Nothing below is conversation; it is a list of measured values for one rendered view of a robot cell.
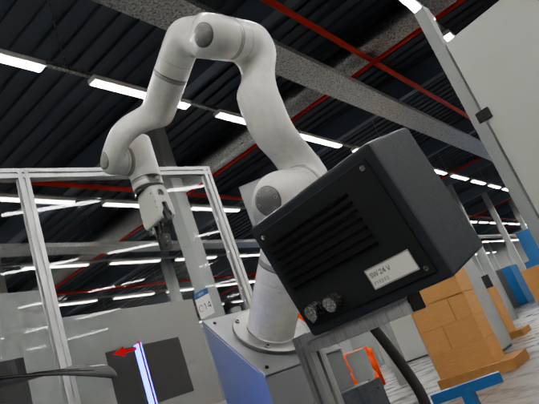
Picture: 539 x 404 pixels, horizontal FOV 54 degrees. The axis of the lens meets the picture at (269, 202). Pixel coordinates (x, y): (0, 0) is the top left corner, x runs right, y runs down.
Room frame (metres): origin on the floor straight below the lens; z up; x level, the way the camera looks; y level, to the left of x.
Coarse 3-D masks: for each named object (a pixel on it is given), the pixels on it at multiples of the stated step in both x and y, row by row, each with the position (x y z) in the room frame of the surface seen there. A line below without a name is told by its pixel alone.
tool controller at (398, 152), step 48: (384, 144) 0.63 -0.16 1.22; (336, 192) 0.66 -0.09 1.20; (384, 192) 0.63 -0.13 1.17; (432, 192) 0.67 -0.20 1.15; (288, 240) 0.75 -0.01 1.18; (336, 240) 0.70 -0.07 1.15; (384, 240) 0.66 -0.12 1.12; (432, 240) 0.63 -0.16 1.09; (480, 240) 0.71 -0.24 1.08; (288, 288) 0.80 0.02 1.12; (336, 288) 0.74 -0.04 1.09; (384, 288) 0.70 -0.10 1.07
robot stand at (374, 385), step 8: (360, 384) 1.33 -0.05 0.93; (368, 384) 1.31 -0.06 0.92; (376, 384) 1.32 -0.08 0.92; (344, 392) 1.27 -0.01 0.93; (352, 392) 1.27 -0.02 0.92; (360, 392) 1.29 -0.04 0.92; (368, 392) 1.30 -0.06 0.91; (376, 392) 1.32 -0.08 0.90; (384, 392) 1.33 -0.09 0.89; (344, 400) 1.25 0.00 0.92; (352, 400) 1.26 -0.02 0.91; (360, 400) 1.28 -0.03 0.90; (368, 400) 1.30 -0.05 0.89; (376, 400) 1.31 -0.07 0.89; (384, 400) 1.33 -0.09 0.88
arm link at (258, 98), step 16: (256, 32) 1.06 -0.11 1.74; (256, 48) 1.08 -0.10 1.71; (272, 48) 1.11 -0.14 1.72; (240, 64) 1.11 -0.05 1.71; (256, 64) 1.09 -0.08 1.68; (272, 64) 1.09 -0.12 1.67; (256, 80) 1.06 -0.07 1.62; (272, 80) 1.08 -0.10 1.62; (240, 96) 1.08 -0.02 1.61; (256, 96) 1.06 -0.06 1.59; (272, 96) 1.07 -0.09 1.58; (256, 112) 1.07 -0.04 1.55; (272, 112) 1.07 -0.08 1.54; (256, 128) 1.09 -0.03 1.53; (272, 128) 1.08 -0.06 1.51; (288, 128) 1.10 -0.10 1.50; (272, 144) 1.11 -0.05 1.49; (288, 144) 1.12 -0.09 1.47; (304, 144) 1.14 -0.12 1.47; (272, 160) 1.18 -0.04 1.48; (288, 160) 1.16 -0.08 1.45; (304, 160) 1.15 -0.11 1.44; (320, 160) 1.17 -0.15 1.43; (320, 176) 1.15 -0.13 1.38
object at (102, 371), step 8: (64, 368) 1.19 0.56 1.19; (72, 368) 1.10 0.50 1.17; (80, 368) 1.10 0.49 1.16; (88, 368) 1.10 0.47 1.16; (96, 368) 1.11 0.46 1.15; (104, 368) 1.12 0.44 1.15; (0, 376) 1.00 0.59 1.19; (8, 376) 1.00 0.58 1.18; (16, 376) 0.99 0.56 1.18; (24, 376) 1.00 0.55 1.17; (32, 376) 1.00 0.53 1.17; (40, 376) 1.01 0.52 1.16; (88, 376) 1.04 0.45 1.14; (96, 376) 1.05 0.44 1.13; (104, 376) 1.06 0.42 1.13; (112, 376) 1.07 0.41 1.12; (0, 384) 1.04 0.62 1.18; (8, 384) 1.07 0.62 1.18
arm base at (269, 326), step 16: (256, 288) 1.25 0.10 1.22; (272, 288) 1.22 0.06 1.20; (256, 304) 1.26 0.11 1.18; (272, 304) 1.24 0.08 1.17; (288, 304) 1.25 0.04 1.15; (240, 320) 1.35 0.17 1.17; (256, 320) 1.28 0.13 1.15; (272, 320) 1.26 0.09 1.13; (288, 320) 1.28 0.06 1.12; (240, 336) 1.29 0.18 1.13; (256, 336) 1.30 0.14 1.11; (272, 336) 1.29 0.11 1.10; (288, 336) 1.31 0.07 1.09; (272, 352) 1.27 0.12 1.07; (288, 352) 1.28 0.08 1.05
